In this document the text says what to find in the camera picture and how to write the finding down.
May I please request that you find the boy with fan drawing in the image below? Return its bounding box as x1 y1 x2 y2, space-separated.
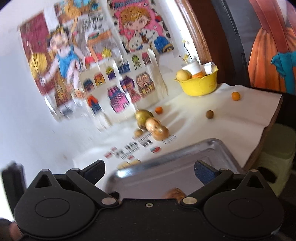
19 1 121 121

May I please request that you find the colourful houses drawing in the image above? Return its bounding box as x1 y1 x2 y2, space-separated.
79 49 168 130

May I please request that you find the small brown longan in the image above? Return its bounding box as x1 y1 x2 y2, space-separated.
206 110 214 119
134 129 144 138

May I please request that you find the yellow fruit in bowl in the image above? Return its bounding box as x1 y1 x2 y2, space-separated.
176 69 192 81

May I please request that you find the green yellow pear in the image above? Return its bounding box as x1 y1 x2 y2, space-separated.
135 109 153 129

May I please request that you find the striped pepino melon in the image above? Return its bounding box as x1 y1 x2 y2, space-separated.
162 188 186 201
145 117 161 133

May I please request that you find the orange dress lady poster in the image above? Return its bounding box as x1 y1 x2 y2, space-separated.
247 0 296 95

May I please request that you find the brown wooden door frame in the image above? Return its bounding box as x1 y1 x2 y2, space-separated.
176 0 235 85

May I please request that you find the yellow plastic bowl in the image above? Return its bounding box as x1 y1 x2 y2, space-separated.
175 69 219 96

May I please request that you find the white rolled paper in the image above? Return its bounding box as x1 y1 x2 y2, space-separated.
203 62 218 75

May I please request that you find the small orange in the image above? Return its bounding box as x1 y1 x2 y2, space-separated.
231 91 241 101
154 106 163 114

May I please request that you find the girl with bear drawing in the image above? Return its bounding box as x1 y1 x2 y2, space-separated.
107 0 174 55

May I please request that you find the yellow flower twig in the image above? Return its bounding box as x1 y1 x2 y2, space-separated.
179 39 192 63

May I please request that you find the brown round pear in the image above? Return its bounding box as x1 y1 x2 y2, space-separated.
152 126 170 141

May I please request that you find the white orange jar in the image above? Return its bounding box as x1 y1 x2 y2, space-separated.
182 58 206 78

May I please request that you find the black dark door panel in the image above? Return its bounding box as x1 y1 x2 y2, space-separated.
211 1 250 87

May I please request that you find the person's left hand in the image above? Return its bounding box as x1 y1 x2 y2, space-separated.
0 218 23 241

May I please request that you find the green plastic stool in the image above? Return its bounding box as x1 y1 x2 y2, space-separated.
254 123 295 196

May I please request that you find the white printed table mat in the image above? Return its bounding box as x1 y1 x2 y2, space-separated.
74 84 281 172

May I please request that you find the metal baking tray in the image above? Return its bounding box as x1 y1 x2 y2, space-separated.
105 138 244 199

